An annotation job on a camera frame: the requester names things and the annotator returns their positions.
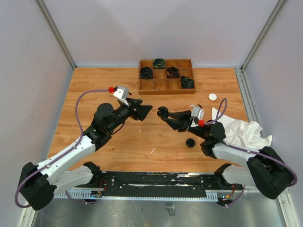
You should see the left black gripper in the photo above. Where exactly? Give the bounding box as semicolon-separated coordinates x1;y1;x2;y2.
107;97;152;132

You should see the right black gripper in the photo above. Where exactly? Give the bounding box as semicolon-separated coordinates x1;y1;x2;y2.
161;110;208;140

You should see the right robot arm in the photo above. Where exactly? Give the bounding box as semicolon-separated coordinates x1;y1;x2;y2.
157;106;298;199

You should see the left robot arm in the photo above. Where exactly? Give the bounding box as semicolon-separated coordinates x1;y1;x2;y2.
15;98;153;210

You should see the white charging case right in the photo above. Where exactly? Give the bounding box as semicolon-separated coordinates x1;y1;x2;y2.
208;93;217;101

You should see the wooden compartment tray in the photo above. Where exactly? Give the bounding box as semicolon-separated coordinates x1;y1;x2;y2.
139;58;196;95

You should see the crumpled white cloth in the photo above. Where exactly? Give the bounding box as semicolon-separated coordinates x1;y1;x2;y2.
218;115;272;149

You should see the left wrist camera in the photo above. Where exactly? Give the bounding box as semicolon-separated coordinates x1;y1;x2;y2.
113;86;129;106

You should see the black coiled strap left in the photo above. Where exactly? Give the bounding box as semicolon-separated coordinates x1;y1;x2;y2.
139;66;154;80

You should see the dark green coiled strap right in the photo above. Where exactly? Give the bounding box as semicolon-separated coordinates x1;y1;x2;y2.
180;75;195;89

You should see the green coiled strap top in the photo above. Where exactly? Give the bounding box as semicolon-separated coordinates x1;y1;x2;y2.
152;58;166;70

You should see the black orange coiled strap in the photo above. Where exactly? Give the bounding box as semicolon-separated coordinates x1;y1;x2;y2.
166;66;179;79

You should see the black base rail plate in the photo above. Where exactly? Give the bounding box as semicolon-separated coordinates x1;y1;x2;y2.
73;171;244;197

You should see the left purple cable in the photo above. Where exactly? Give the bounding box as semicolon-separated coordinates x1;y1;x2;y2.
14;87;114;209

